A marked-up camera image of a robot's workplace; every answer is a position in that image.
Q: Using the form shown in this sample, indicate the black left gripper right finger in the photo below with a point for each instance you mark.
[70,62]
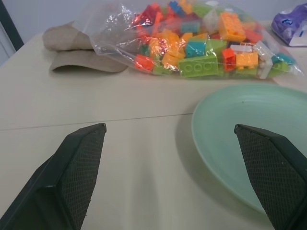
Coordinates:
[271,172]

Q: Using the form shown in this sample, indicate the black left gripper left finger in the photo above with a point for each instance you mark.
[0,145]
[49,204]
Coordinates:
[72,172]

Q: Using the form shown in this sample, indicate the light green plate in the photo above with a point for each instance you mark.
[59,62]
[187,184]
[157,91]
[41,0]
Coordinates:
[230,124]

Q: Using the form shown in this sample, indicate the beige folded cloth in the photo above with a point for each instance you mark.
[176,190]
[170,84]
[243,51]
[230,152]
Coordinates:
[79,60]

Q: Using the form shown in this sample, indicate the clear bag of toy bricks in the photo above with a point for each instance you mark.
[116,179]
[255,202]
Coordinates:
[199,45]

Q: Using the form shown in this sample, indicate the purple and white tissue pack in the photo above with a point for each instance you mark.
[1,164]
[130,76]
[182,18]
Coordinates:
[291,26]

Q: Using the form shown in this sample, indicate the dark vertical post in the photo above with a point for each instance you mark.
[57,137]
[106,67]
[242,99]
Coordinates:
[10,26]

